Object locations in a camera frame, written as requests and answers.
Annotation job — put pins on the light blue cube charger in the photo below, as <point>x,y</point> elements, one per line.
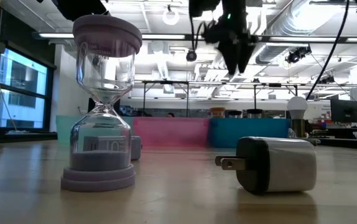
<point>136,147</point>

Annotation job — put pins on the black capped yellow sand hourglass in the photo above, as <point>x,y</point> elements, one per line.
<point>254,111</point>

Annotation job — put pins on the black computer monitor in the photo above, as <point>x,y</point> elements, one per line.
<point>344,110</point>

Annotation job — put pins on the teal plastic bin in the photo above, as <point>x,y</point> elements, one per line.
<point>228,132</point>

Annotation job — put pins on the purple hourglass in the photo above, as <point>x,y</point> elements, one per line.
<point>99,174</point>

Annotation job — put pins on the black background frame rig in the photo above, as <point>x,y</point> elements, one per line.
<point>160,82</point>

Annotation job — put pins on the black ceiling track lights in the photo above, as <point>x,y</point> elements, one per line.
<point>296,54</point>

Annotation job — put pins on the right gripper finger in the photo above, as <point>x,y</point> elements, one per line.
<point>245,54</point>
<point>230,54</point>

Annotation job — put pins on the pink plastic bin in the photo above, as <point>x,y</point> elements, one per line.
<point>172,132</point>

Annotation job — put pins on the white light bulb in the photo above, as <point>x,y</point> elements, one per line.
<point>297,107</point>

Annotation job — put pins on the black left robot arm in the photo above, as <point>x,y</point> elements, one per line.
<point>79,7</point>

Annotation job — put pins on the round black ceiling camera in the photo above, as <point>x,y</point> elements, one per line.
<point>191,56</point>

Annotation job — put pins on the white and black charger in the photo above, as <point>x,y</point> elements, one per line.
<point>290,165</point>

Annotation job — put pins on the person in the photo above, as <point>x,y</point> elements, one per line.
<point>170,114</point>

